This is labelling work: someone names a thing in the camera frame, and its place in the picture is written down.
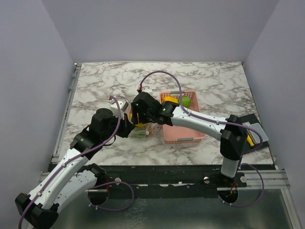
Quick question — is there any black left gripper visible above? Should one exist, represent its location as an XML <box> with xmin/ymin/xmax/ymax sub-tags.
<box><xmin>102</xmin><ymin>111</ymin><xmax>136</xmax><ymax>141</ymax></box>

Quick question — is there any yellow lemon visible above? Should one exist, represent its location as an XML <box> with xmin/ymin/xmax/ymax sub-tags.
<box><xmin>128</xmin><ymin>112</ymin><xmax>147</xmax><ymax>127</ymax></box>

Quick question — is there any clear zip top bag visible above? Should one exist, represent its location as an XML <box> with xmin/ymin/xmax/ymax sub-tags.
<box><xmin>127</xmin><ymin>101</ymin><xmax>156</xmax><ymax>137</ymax></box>

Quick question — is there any green grape bunch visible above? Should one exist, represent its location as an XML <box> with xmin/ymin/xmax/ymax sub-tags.
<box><xmin>129</xmin><ymin>129</ymin><xmax>149</xmax><ymax>137</ymax></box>

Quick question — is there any yellow bell pepper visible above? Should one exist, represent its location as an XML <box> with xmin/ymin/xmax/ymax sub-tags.
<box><xmin>161</xmin><ymin>96</ymin><xmax>179</xmax><ymax>104</ymax></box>

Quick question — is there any green custard apple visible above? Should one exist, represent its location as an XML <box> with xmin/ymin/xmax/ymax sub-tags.
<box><xmin>182</xmin><ymin>96</ymin><xmax>192</xmax><ymax>108</ymax></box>

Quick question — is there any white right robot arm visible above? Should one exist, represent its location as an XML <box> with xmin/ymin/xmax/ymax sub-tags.
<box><xmin>131</xmin><ymin>92</ymin><xmax>247</xmax><ymax>187</ymax></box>

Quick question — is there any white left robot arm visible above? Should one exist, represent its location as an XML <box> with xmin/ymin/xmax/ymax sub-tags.
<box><xmin>15</xmin><ymin>108</ymin><xmax>134</xmax><ymax>229</ymax></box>

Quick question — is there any pink perforated plastic basket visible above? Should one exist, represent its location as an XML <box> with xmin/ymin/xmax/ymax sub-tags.
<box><xmin>163</xmin><ymin>91</ymin><xmax>206</xmax><ymax>144</ymax></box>

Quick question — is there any black pad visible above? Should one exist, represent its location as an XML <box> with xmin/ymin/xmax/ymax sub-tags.
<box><xmin>239</xmin><ymin>114</ymin><xmax>269</xmax><ymax>155</ymax></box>

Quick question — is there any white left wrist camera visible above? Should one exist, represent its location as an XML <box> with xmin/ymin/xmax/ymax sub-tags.
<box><xmin>109</xmin><ymin>95</ymin><xmax>129</xmax><ymax>120</ymax></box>

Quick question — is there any aluminium side rail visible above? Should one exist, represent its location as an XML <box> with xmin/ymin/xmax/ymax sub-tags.
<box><xmin>51</xmin><ymin>63</ymin><xmax>82</xmax><ymax>161</ymax></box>

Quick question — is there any black mounting rail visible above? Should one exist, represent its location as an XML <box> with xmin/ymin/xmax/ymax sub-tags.
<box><xmin>89</xmin><ymin>165</ymin><xmax>247</xmax><ymax>199</ymax></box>

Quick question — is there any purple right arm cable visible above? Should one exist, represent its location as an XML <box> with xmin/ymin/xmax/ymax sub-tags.
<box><xmin>139</xmin><ymin>71</ymin><xmax>265</xmax><ymax>208</ymax></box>

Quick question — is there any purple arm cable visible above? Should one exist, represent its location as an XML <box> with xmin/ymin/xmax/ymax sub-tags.
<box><xmin>18</xmin><ymin>95</ymin><xmax>134</xmax><ymax>229</ymax></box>
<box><xmin>139</xmin><ymin>71</ymin><xmax>265</xmax><ymax>208</ymax></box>

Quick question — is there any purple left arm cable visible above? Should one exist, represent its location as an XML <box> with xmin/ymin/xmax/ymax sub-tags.
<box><xmin>18</xmin><ymin>95</ymin><xmax>134</xmax><ymax>229</ymax></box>

